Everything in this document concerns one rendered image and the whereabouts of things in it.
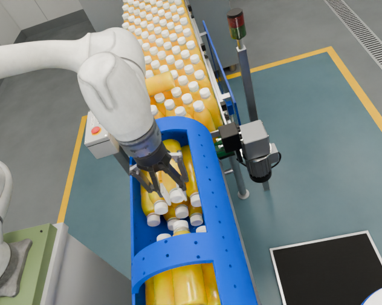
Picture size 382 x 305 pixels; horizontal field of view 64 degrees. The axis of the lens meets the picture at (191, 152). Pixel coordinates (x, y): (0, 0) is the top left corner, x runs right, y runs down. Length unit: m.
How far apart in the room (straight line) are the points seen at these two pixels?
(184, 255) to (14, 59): 0.51
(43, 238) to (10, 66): 0.66
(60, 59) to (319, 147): 1.96
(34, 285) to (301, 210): 1.54
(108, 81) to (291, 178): 1.81
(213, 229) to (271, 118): 1.93
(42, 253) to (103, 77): 0.75
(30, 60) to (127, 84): 0.22
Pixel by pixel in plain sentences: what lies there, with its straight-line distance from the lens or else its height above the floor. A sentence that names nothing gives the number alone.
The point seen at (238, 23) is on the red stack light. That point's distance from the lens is 1.30.
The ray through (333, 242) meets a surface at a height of 0.15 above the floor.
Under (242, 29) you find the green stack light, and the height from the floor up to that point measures 1.20.
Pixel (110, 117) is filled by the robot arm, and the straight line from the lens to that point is 0.56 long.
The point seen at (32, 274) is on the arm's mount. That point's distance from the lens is 1.14.
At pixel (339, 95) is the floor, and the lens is 2.75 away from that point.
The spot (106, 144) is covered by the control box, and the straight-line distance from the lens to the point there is 1.26.
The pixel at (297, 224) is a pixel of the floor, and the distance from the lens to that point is 2.04.
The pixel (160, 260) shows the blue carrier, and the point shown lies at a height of 1.23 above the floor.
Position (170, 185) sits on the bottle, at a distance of 0.85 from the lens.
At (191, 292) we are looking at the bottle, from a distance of 0.70.
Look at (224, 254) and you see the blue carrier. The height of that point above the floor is 1.19.
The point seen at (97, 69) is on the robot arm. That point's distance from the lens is 0.54.
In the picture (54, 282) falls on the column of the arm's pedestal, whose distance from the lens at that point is 1.16.
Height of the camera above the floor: 1.84
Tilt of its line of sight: 47 degrees down
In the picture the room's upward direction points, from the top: 24 degrees counter-clockwise
